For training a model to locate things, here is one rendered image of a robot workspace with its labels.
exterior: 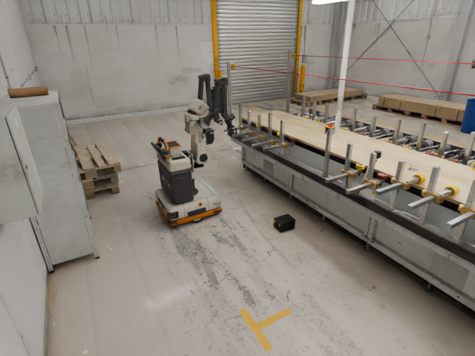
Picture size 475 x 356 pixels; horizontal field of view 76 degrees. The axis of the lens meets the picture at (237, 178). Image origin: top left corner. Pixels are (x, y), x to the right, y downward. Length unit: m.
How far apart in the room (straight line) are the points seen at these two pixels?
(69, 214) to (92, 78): 6.46
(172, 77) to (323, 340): 8.39
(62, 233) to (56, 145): 0.84
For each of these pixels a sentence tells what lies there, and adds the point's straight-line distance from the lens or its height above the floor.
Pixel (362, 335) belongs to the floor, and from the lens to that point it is 2.65.
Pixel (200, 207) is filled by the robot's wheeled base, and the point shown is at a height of 0.20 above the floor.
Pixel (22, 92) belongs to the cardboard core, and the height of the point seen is 1.60.
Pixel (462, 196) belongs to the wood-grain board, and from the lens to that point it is 2.76.
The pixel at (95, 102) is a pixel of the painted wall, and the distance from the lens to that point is 9.34.
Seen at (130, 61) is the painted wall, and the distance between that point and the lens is 9.37.
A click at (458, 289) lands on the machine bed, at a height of 0.17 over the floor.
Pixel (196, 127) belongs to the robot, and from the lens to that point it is 3.49.
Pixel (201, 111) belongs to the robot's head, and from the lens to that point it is 3.45.
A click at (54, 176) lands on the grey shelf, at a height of 0.94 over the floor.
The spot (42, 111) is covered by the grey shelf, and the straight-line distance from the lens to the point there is 2.89.
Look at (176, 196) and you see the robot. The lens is 3.46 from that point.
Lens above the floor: 1.98
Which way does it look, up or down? 24 degrees down
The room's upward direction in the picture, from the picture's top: 1 degrees counter-clockwise
